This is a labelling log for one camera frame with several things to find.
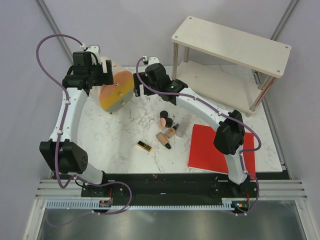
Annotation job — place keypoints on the beige foundation bottle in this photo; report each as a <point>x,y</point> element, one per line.
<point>163,140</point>

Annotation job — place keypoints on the clear frosted bottle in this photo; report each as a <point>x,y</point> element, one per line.
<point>181,130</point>

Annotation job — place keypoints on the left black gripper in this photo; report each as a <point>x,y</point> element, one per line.
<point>105,78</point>

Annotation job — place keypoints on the gold black lipstick box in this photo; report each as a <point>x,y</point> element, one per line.
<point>144,146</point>

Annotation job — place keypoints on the yellow drawer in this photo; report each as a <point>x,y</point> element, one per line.
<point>104,102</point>

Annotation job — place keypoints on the red notebook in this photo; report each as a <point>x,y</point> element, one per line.
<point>204,156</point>

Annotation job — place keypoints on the foundation bottle black cap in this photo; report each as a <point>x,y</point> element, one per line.
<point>171,131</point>

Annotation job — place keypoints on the white slotted cable duct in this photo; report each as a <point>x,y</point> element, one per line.
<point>77,204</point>

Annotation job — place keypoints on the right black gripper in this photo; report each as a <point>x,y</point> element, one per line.
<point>137,82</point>

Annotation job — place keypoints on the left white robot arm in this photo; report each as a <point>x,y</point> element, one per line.
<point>61,152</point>

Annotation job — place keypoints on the cream drawer organizer shell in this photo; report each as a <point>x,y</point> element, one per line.
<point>109,63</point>

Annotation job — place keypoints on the cream two-tier shelf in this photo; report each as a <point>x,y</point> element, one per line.
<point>253,52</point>

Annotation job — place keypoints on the orange top drawer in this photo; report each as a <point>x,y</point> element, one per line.
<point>118,78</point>

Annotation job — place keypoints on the pink makeup sponge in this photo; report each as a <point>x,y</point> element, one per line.
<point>162,123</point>

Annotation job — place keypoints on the grey bottom drawer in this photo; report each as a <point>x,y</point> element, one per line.
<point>118,99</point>

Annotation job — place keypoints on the black round jar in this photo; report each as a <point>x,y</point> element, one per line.
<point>163,114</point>
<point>168,122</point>

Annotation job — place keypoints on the black round jar lower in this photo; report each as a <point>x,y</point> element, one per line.
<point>168,122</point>

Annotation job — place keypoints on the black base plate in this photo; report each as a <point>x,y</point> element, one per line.
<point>171,188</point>

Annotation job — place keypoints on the black round jar upper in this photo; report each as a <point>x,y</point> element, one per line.
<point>163,114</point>

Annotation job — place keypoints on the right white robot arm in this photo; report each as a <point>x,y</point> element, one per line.
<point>228,126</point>

